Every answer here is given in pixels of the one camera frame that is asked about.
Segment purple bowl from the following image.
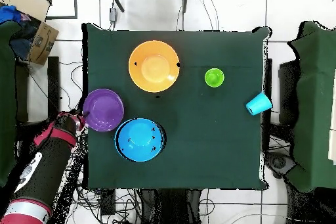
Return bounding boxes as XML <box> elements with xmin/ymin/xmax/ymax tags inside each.
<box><xmin>82</xmin><ymin>88</ymin><xmax>125</xmax><ymax>133</ymax></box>

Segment light blue bowl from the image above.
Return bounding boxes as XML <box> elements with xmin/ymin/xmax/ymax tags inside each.
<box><xmin>114</xmin><ymin>118</ymin><xmax>167</xmax><ymax>162</ymax></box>

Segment light green cup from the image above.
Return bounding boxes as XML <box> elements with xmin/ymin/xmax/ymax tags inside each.
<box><xmin>204</xmin><ymin>68</ymin><xmax>226</xmax><ymax>89</ymax></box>

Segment light blue cup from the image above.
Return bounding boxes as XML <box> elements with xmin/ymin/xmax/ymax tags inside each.
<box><xmin>245</xmin><ymin>92</ymin><xmax>273</xmax><ymax>116</ymax></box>

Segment green cloth covered table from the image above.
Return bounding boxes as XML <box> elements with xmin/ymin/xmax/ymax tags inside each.
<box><xmin>287</xmin><ymin>20</ymin><xmax>336</xmax><ymax>193</ymax></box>
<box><xmin>0</xmin><ymin>20</ymin><xmax>23</xmax><ymax>188</ymax></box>

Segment large orange bowl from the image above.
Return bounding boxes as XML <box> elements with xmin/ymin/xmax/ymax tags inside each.
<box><xmin>128</xmin><ymin>40</ymin><xmax>181</xmax><ymax>93</ymax></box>

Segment cardboard box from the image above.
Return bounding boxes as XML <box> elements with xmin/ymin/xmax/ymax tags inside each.
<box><xmin>0</xmin><ymin>0</ymin><xmax>60</xmax><ymax>66</ymax></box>

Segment black floor box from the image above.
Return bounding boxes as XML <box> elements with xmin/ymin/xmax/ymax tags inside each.
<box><xmin>100</xmin><ymin>189</ymin><xmax>116</xmax><ymax>215</ymax></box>

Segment blue cloth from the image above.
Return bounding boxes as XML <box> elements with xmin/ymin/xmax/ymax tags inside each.
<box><xmin>0</xmin><ymin>5</ymin><xmax>22</xmax><ymax>24</ymax></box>

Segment dark green tablecloth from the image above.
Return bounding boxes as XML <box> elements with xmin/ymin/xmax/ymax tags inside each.
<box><xmin>81</xmin><ymin>22</ymin><xmax>271</xmax><ymax>190</ymax></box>

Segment black stool frame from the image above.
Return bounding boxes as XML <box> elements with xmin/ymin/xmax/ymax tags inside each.
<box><xmin>15</xmin><ymin>56</ymin><xmax>62</xmax><ymax>127</ymax></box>

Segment thin black frame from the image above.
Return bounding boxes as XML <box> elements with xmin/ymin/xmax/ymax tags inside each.
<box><xmin>39</xmin><ymin>0</ymin><xmax>79</xmax><ymax>20</ymax></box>

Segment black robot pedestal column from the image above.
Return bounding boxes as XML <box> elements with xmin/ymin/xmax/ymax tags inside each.
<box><xmin>140</xmin><ymin>189</ymin><xmax>203</xmax><ymax>224</ymax></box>

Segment black pedestal base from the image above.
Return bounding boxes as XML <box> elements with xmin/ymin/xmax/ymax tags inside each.
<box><xmin>263</xmin><ymin>151</ymin><xmax>297</xmax><ymax>180</ymax></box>

